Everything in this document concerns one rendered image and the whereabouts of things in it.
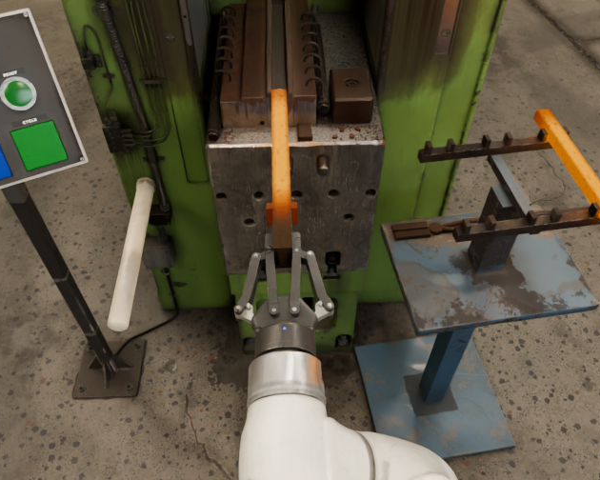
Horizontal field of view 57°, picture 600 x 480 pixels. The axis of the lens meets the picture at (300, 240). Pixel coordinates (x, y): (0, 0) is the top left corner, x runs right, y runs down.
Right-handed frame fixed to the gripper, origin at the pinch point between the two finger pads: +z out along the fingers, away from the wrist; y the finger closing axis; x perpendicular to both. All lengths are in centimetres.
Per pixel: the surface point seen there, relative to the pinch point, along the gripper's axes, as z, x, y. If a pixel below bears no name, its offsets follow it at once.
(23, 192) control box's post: 35, -25, -56
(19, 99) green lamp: 32, 1, -46
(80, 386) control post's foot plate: 27, -103, -66
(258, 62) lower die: 57, -8, -5
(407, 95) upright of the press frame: 58, -19, 30
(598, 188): 18, -10, 57
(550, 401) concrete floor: 18, -107, 82
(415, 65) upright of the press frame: 58, -11, 31
